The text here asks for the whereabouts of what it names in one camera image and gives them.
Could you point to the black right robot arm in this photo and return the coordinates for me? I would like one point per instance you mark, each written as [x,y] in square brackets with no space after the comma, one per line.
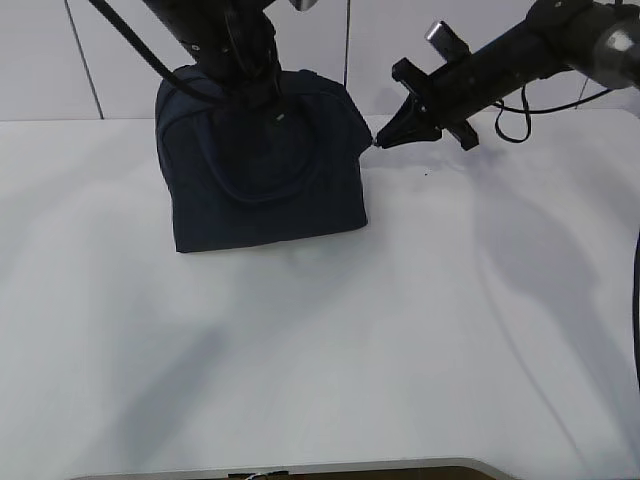
[601,41]

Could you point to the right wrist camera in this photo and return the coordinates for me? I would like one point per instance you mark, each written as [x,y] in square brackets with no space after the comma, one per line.
[446,42]

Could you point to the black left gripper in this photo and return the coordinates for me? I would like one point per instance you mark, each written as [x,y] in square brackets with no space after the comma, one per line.
[239,67]

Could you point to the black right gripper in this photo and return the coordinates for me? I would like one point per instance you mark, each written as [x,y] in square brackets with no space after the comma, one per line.
[419,119]

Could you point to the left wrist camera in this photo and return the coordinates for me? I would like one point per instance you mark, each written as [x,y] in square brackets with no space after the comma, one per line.
[303,5]

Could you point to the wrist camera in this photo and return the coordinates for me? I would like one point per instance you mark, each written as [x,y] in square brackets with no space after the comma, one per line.
[303,5]
[446,42]

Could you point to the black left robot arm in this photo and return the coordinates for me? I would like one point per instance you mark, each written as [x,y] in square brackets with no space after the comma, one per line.
[186,19]

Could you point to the dark blue lunch bag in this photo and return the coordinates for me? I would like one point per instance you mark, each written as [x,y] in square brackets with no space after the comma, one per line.
[240,177]

